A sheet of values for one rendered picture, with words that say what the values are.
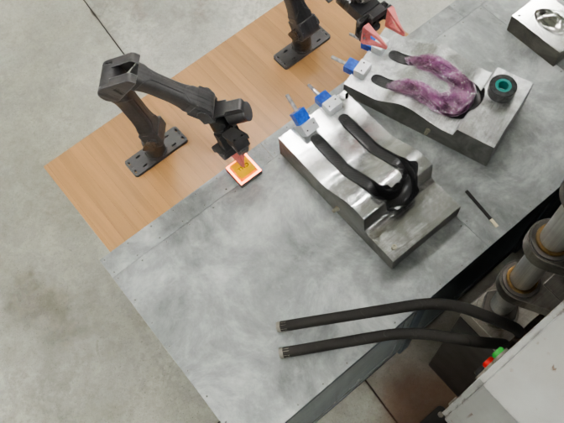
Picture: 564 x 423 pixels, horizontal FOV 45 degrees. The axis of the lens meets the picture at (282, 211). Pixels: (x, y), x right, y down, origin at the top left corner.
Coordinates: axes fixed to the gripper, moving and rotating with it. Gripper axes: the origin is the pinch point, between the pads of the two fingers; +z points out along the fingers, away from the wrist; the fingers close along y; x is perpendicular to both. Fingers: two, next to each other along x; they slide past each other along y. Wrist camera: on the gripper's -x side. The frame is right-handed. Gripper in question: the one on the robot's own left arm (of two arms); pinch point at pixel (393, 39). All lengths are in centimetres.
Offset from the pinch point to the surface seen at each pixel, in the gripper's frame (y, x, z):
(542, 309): -19, 13, 74
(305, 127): -24.7, 26.6, -6.7
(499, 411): -56, -27, 80
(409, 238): -24, 32, 37
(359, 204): -29.6, 24.9, 22.0
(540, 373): -47, -31, 80
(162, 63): -17, 124, -122
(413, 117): 4.7, 32.9, 9.2
